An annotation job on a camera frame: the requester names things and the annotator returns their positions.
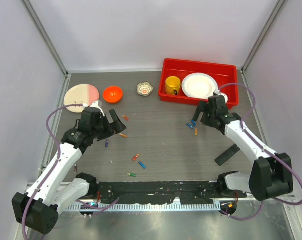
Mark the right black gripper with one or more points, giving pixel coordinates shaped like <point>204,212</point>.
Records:
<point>202,106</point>

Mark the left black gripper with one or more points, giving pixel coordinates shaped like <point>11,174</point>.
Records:
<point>116,127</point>

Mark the black remote control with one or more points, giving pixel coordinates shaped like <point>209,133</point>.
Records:
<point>226,155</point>

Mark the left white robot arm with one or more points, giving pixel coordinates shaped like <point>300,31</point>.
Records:
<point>40,206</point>

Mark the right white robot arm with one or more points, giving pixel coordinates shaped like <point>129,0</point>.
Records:
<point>268,177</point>

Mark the orange battery mid left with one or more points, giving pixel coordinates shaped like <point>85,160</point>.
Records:
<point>123,135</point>

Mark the white paper plate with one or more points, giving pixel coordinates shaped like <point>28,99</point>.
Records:
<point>198,85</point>

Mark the orange bowl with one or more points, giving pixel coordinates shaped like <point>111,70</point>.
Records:
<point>112,94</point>

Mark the red plastic bin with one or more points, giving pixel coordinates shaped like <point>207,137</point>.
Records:
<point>221,73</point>

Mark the yellow mug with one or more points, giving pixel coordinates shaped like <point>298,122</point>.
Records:
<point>172,85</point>

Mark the pink and cream plate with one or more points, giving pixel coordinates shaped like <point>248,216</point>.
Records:
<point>82,94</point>

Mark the blue battery centre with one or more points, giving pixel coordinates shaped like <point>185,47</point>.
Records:
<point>142,165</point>

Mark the small floral bowl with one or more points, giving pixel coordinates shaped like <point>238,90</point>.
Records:
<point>144,89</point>

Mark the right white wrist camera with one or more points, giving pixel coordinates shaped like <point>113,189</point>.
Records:
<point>218,93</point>

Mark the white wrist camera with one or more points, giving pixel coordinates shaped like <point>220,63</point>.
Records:
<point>218,93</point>
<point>97,104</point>

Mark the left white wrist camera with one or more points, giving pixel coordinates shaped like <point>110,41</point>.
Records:
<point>97,104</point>

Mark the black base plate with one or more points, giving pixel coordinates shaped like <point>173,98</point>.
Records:
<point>160,192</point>

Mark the white slotted cable duct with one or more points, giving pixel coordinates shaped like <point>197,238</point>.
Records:
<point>174,207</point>

